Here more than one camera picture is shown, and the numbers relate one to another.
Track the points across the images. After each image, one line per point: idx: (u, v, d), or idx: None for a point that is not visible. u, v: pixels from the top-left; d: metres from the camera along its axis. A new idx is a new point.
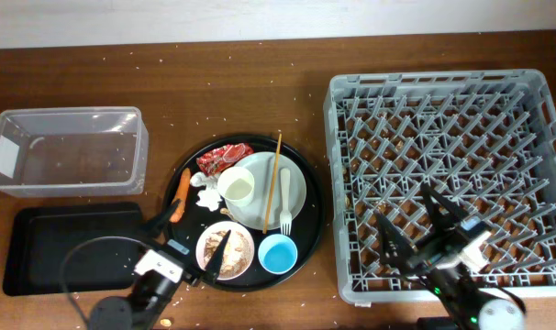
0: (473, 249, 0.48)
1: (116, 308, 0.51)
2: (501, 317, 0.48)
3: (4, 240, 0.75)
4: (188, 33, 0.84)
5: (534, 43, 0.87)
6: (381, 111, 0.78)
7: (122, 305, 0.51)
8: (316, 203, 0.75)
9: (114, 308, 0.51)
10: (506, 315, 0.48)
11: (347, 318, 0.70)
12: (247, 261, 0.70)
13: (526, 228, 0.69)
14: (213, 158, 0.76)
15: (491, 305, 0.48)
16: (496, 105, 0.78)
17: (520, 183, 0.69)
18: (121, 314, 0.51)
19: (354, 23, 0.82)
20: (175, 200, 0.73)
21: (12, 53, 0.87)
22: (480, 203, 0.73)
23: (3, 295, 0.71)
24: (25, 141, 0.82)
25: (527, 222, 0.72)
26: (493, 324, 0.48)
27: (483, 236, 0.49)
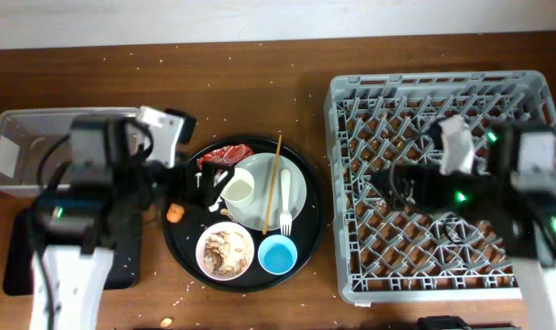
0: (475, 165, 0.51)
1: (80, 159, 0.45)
2: (535, 176, 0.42)
3: (4, 239, 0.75)
4: (189, 34, 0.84)
5: (534, 44, 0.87)
6: (381, 112, 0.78)
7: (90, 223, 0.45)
8: (316, 203, 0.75)
9: (76, 136, 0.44)
10: (542, 175, 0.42)
11: (347, 318, 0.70)
12: (247, 262, 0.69)
13: None
14: (214, 158, 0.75)
15: (524, 136, 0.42)
16: (497, 106, 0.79)
17: None
18: (83, 155, 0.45)
19: (354, 24, 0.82)
20: (175, 200, 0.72)
21: (13, 53, 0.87)
22: None
23: (2, 295, 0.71)
24: (25, 141, 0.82)
25: None
26: (530, 151, 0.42)
27: (543, 131, 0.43)
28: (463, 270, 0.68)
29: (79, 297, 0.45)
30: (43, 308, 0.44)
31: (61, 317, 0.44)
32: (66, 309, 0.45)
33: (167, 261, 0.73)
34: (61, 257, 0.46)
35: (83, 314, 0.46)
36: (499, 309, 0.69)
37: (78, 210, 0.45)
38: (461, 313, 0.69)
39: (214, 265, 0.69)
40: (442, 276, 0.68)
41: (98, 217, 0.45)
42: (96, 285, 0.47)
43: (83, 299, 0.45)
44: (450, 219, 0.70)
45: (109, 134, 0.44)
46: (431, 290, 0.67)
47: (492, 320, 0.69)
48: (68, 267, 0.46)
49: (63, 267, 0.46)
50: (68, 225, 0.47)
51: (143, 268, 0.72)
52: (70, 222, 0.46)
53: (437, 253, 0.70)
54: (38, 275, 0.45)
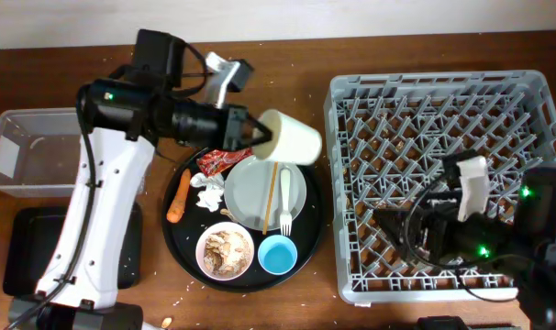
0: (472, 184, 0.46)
1: (138, 64, 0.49)
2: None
3: (4, 239, 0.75)
4: (188, 33, 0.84)
5: (534, 44, 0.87)
6: (381, 111, 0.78)
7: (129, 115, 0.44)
8: (316, 203, 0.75)
9: (141, 48, 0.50)
10: None
11: (348, 318, 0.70)
12: (247, 262, 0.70)
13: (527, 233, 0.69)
14: (213, 158, 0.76)
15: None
16: (496, 106, 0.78)
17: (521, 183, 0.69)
18: (156, 60, 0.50)
19: (354, 23, 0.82)
20: (175, 200, 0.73)
21: (13, 53, 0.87)
22: None
23: (3, 295, 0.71)
24: (25, 141, 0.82)
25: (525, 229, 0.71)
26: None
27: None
28: (463, 270, 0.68)
29: (120, 175, 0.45)
30: (86, 181, 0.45)
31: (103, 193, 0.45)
32: (102, 199, 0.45)
33: (167, 261, 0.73)
34: (110, 137, 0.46)
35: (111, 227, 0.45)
36: (499, 309, 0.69)
37: (128, 97, 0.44)
38: (461, 313, 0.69)
39: (214, 265, 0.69)
40: (442, 275, 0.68)
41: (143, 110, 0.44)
42: (129, 186, 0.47)
43: (117, 181, 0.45)
44: None
45: (161, 57, 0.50)
46: (431, 290, 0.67)
47: (492, 320, 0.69)
48: (115, 145, 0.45)
49: (111, 146, 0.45)
50: (114, 112, 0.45)
51: (143, 269, 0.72)
52: (117, 110, 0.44)
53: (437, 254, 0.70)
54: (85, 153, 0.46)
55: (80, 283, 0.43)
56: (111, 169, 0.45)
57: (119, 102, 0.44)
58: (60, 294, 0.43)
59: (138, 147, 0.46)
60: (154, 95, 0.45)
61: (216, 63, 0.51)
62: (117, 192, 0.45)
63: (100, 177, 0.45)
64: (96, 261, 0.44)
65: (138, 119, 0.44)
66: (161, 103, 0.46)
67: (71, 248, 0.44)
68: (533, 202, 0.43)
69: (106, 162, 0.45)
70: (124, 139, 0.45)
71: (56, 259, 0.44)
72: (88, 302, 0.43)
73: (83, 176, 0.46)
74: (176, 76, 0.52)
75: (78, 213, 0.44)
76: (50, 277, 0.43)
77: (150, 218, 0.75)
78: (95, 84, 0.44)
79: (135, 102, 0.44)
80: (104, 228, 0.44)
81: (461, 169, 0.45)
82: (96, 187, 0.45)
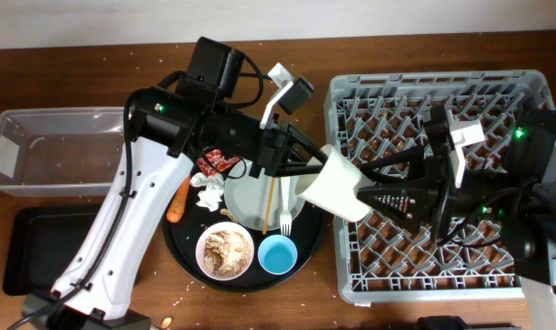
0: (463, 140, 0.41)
1: (194, 73, 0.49)
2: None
3: (4, 239, 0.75)
4: (188, 33, 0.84)
5: (534, 44, 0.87)
6: (381, 111, 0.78)
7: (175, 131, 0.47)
8: (316, 203, 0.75)
9: (200, 57, 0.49)
10: None
11: (348, 318, 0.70)
12: (247, 262, 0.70)
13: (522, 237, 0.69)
14: (213, 158, 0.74)
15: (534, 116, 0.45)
16: (496, 105, 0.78)
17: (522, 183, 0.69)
18: (209, 71, 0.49)
19: (354, 23, 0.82)
20: (175, 199, 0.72)
21: (14, 53, 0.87)
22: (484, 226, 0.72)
23: (2, 296, 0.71)
24: (25, 141, 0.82)
25: None
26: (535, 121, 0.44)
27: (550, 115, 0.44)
28: (463, 270, 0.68)
29: (155, 189, 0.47)
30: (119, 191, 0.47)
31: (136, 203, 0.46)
32: (132, 212, 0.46)
33: (167, 261, 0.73)
34: (151, 149, 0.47)
35: (135, 242, 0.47)
36: (499, 309, 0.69)
37: (178, 114, 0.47)
38: (461, 313, 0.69)
39: (214, 265, 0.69)
40: (442, 275, 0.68)
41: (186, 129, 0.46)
42: (160, 202, 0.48)
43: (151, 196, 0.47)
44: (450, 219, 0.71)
45: (215, 68, 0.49)
46: (431, 290, 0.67)
47: (492, 320, 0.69)
48: (155, 159, 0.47)
49: (150, 158, 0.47)
50: (161, 124, 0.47)
51: (143, 269, 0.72)
52: (164, 123, 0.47)
53: (437, 253, 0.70)
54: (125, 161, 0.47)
55: (94, 291, 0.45)
56: (148, 181, 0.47)
57: (170, 117, 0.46)
58: (73, 299, 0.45)
59: (178, 163, 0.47)
60: (203, 114, 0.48)
61: (278, 75, 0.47)
62: (149, 205, 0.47)
63: (135, 188, 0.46)
64: (115, 272, 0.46)
65: (183, 136, 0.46)
66: (210, 123, 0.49)
67: (94, 254, 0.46)
68: (525, 144, 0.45)
69: (144, 174, 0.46)
70: (166, 154, 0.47)
71: (77, 262, 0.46)
72: (100, 311, 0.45)
73: (118, 183, 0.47)
74: (229, 89, 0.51)
75: (107, 220, 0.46)
76: (69, 280, 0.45)
77: None
78: (147, 95, 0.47)
79: (183, 119, 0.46)
80: (128, 241, 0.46)
81: (453, 135, 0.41)
82: (128, 198, 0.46)
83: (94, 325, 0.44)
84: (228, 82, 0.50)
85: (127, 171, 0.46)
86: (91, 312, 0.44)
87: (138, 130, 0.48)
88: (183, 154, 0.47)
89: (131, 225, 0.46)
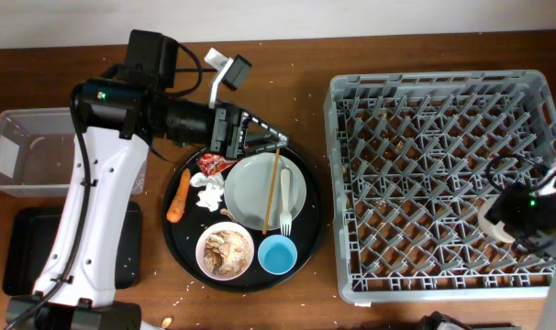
0: None
1: (131, 64, 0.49)
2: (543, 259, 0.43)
3: (4, 239, 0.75)
4: (188, 33, 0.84)
5: (534, 44, 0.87)
6: (381, 111, 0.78)
7: (122, 115, 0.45)
8: (316, 203, 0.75)
9: (135, 46, 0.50)
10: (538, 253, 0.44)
11: (348, 318, 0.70)
12: (247, 262, 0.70)
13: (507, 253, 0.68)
14: (213, 158, 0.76)
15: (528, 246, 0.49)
16: (496, 105, 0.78)
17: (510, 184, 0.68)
18: (149, 59, 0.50)
19: (353, 23, 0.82)
20: (175, 200, 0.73)
21: (14, 53, 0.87)
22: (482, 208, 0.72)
23: (3, 295, 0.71)
24: (25, 141, 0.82)
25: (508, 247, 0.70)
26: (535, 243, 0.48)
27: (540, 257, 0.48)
28: (463, 269, 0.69)
29: (115, 174, 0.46)
30: (81, 181, 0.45)
31: (100, 190, 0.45)
32: (97, 197, 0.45)
33: (167, 261, 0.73)
34: (104, 137, 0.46)
35: (107, 225, 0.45)
36: (500, 309, 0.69)
37: (121, 96, 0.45)
38: (461, 313, 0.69)
39: (214, 264, 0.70)
40: (442, 275, 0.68)
41: (135, 109, 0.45)
42: (125, 187, 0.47)
43: (113, 180, 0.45)
44: (449, 219, 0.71)
45: (153, 53, 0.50)
46: (432, 290, 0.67)
47: (492, 320, 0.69)
48: (109, 144, 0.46)
49: (105, 144, 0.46)
50: (107, 112, 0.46)
51: (143, 269, 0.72)
52: (112, 109, 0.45)
53: (437, 253, 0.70)
54: (80, 154, 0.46)
55: (77, 282, 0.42)
56: (106, 167, 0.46)
57: (114, 102, 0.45)
58: (58, 293, 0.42)
59: (130, 146, 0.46)
60: (147, 94, 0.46)
61: (214, 59, 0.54)
62: (113, 191, 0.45)
63: (95, 176, 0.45)
64: (93, 259, 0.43)
65: (131, 117, 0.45)
66: (154, 102, 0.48)
67: (68, 247, 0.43)
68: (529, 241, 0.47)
69: (101, 160, 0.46)
70: (118, 137, 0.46)
71: (52, 259, 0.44)
72: (86, 301, 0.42)
73: (78, 175, 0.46)
74: (169, 75, 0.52)
75: (73, 212, 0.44)
76: (48, 276, 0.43)
77: (150, 218, 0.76)
78: (88, 85, 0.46)
79: (127, 101, 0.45)
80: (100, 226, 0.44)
81: None
82: (91, 186, 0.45)
83: (84, 313, 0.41)
84: (169, 67, 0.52)
85: (83, 161, 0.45)
86: (79, 303, 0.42)
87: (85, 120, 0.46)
88: (135, 136, 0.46)
89: (98, 208, 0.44)
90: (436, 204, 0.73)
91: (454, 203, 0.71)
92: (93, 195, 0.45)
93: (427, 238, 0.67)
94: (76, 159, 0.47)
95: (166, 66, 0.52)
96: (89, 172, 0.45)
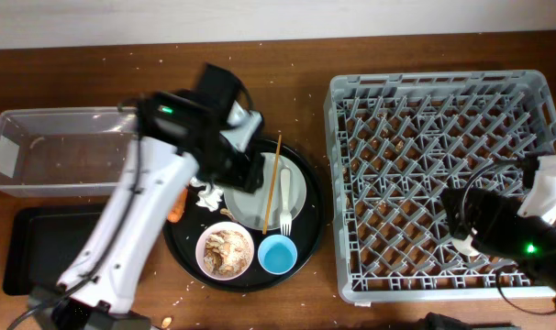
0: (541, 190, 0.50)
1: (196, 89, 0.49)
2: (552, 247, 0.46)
3: (4, 239, 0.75)
4: (188, 33, 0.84)
5: (534, 44, 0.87)
6: (381, 111, 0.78)
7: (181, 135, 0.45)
8: (316, 203, 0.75)
9: (208, 76, 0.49)
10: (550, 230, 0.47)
11: (348, 318, 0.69)
12: (247, 262, 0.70)
13: None
14: None
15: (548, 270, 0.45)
16: (496, 105, 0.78)
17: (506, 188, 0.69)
18: (214, 92, 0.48)
19: (353, 23, 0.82)
20: None
21: (14, 53, 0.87)
22: None
23: (3, 295, 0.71)
24: (25, 141, 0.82)
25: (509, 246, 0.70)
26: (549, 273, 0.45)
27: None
28: (463, 269, 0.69)
29: (162, 186, 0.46)
30: (129, 186, 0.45)
31: (147, 198, 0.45)
32: (140, 207, 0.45)
33: (167, 261, 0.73)
34: (160, 149, 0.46)
35: (143, 235, 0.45)
36: (500, 309, 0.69)
37: (184, 116, 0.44)
38: (461, 313, 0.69)
39: (214, 265, 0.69)
40: (442, 275, 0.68)
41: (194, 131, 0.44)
42: (168, 199, 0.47)
43: (160, 192, 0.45)
44: None
45: (222, 85, 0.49)
46: (432, 290, 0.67)
47: (492, 320, 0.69)
48: (161, 158, 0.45)
49: (159, 157, 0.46)
50: (171, 127, 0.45)
51: (143, 268, 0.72)
52: (172, 126, 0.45)
53: (437, 253, 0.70)
54: (135, 158, 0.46)
55: (102, 285, 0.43)
56: (156, 179, 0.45)
57: (178, 121, 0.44)
58: (81, 290, 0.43)
59: (183, 161, 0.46)
60: (209, 118, 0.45)
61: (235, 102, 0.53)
62: (156, 202, 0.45)
63: (144, 184, 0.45)
64: (122, 266, 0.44)
65: (189, 137, 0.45)
66: (213, 127, 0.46)
67: (103, 247, 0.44)
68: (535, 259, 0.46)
69: (152, 171, 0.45)
70: (172, 153, 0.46)
71: (84, 255, 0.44)
72: (106, 304, 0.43)
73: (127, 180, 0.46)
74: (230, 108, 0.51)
75: (116, 214, 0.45)
76: (76, 271, 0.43)
77: None
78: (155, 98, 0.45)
79: (190, 125, 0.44)
80: (136, 236, 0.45)
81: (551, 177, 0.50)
82: (137, 194, 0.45)
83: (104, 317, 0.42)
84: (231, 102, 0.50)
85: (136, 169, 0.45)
86: (98, 304, 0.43)
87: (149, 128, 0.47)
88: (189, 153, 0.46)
89: (139, 219, 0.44)
90: (436, 204, 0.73)
91: None
92: (137, 203, 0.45)
93: (427, 237, 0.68)
94: (126, 159, 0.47)
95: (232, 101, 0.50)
96: (137, 179, 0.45)
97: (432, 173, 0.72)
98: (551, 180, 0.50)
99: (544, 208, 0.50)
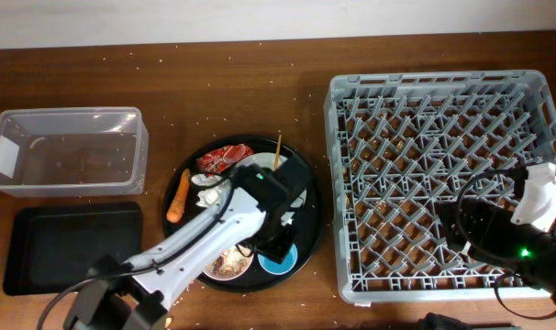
0: (530, 199, 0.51)
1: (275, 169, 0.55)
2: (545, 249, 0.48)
3: (4, 239, 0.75)
4: (188, 33, 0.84)
5: (535, 44, 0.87)
6: (381, 111, 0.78)
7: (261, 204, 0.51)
8: (316, 203, 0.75)
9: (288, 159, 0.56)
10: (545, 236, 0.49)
11: (348, 318, 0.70)
12: (247, 262, 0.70)
13: None
14: (213, 158, 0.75)
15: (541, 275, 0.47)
16: (496, 105, 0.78)
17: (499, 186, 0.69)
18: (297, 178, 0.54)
19: (353, 23, 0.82)
20: (175, 200, 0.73)
21: (13, 53, 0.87)
22: None
23: (4, 296, 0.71)
24: (25, 141, 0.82)
25: None
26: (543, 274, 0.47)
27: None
28: (463, 270, 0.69)
29: (239, 226, 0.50)
30: (214, 214, 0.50)
31: (226, 229, 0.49)
32: (216, 235, 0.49)
33: None
34: (244, 196, 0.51)
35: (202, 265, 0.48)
36: (500, 309, 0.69)
37: (268, 189, 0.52)
38: (461, 313, 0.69)
39: (214, 265, 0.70)
40: (442, 275, 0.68)
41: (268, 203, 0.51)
42: (234, 239, 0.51)
43: (235, 230, 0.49)
44: None
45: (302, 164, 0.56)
46: (432, 290, 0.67)
47: (492, 320, 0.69)
48: (248, 203, 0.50)
49: (243, 201, 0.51)
50: (274, 184, 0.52)
51: None
52: (259, 191, 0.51)
53: (437, 253, 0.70)
54: (228, 193, 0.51)
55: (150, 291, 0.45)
56: (235, 218, 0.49)
57: (265, 188, 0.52)
58: (143, 275, 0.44)
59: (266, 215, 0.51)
60: (284, 194, 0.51)
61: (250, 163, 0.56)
62: (227, 238, 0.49)
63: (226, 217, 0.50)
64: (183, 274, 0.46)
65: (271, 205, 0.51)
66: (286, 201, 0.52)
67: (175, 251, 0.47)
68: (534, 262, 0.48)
69: (236, 210, 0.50)
70: (254, 205, 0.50)
71: (156, 250, 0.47)
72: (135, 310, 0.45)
73: (213, 209, 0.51)
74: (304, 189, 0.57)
75: (192, 232, 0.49)
76: (146, 258, 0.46)
77: (150, 218, 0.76)
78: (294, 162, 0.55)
79: (269, 196, 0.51)
80: (205, 258, 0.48)
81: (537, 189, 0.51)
82: (217, 222, 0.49)
83: (157, 304, 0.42)
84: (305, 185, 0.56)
85: (224, 204, 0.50)
86: (153, 292, 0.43)
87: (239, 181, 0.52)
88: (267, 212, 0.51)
89: (212, 241, 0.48)
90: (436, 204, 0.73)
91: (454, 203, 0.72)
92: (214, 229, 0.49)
93: (428, 237, 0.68)
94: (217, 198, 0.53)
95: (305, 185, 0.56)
96: (222, 211, 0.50)
97: (432, 173, 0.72)
98: (539, 187, 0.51)
99: (538, 214, 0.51)
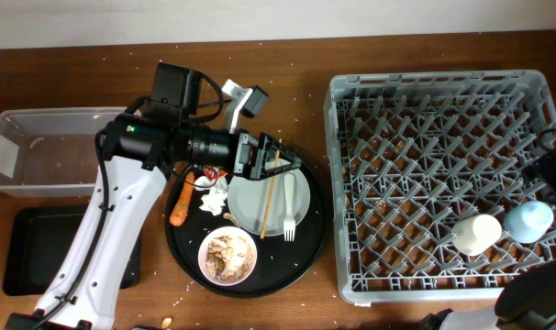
0: None
1: (158, 96, 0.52)
2: None
3: (4, 239, 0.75)
4: (188, 33, 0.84)
5: (535, 43, 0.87)
6: (381, 111, 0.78)
7: (161, 148, 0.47)
8: (319, 209, 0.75)
9: (161, 82, 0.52)
10: None
11: (348, 318, 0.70)
12: (250, 267, 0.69)
13: (506, 254, 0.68)
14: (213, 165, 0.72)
15: None
16: (496, 106, 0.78)
17: (497, 183, 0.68)
18: (173, 92, 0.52)
19: (353, 23, 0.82)
20: (178, 203, 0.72)
21: (14, 53, 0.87)
22: (480, 203, 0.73)
23: (2, 296, 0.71)
24: (25, 141, 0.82)
25: (507, 247, 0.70)
26: None
27: None
28: (463, 269, 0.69)
29: (131, 202, 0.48)
30: (99, 204, 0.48)
31: (115, 214, 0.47)
32: (116, 223, 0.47)
33: (167, 261, 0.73)
34: (124, 167, 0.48)
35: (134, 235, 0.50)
36: None
37: (150, 134, 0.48)
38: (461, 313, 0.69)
39: (216, 269, 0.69)
40: (442, 275, 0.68)
41: (161, 143, 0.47)
42: (138, 214, 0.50)
43: (129, 207, 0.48)
44: (449, 219, 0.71)
45: (187, 82, 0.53)
46: (432, 290, 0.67)
47: None
48: (130, 173, 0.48)
49: (126, 173, 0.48)
50: (133, 146, 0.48)
51: (143, 268, 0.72)
52: (133, 145, 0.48)
53: (437, 253, 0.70)
54: (101, 179, 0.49)
55: (80, 302, 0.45)
56: (126, 194, 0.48)
57: (141, 137, 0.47)
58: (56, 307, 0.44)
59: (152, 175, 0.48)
60: (172, 133, 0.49)
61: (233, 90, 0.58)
62: (127, 218, 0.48)
63: (114, 201, 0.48)
64: (99, 283, 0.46)
65: (157, 151, 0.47)
66: (177, 140, 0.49)
67: (76, 269, 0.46)
68: None
69: (121, 188, 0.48)
70: (140, 169, 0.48)
71: (60, 279, 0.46)
72: (85, 322, 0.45)
73: (95, 199, 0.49)
74: (194, 104, 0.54)
75: (89, 234, 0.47)
76: (52, 294, 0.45)
77: (150, 219, 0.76)
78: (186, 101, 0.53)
79: (154, 140, 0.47)
80: (130, 232, 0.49)
81: None
82: (108, 211, 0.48)
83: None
84: (191, 92, 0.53)
85: (104, 187, 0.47)
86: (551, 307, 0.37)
87: (109, 152, 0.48)
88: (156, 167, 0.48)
89: (113, 231, 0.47)
90: (436, 204, 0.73)
91: (454, 202, 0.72)
92: (109, 220, 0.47)
93: (427, 238, 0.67)
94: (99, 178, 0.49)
95: (194, 94, 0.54)
96: (106, 196, 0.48)
97: (431, 173, 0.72)
98: None
99: None
